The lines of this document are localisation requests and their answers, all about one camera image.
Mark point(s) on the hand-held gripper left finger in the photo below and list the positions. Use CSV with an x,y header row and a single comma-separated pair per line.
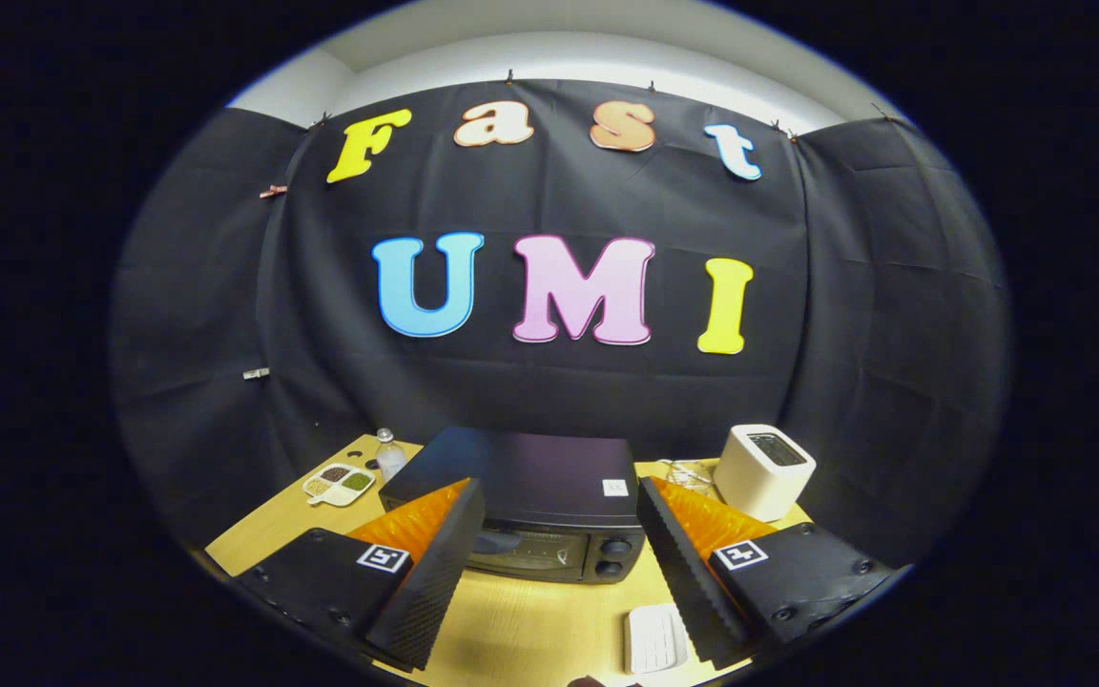
x,y
435,577

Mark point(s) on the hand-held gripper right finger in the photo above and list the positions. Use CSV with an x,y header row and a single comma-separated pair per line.
x,y
683,572

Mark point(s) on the black toaster oven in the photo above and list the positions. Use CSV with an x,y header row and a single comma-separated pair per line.
x,y
549,468

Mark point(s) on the white pop-up toaster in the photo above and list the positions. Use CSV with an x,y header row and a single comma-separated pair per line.
x,y
759,482

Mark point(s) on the white rectangular plate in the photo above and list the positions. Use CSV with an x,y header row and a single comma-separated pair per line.
x,y
654,639

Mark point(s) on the clear glass jar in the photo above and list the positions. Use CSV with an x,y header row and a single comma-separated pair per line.
x,y
693,474

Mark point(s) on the clear plastic bottle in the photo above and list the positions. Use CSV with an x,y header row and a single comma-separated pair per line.
x,y
389,460

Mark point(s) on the white divided condiment dish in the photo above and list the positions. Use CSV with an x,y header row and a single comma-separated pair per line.
x,y
338,484

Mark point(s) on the silver cloth clip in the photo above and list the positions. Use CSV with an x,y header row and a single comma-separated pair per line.
x,y
256,373

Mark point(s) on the black backdrop cloth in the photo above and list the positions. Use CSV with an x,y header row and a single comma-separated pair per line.
x,y
845,315

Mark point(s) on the pink cloth clip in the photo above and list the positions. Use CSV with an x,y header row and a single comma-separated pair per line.
x,y
273,191

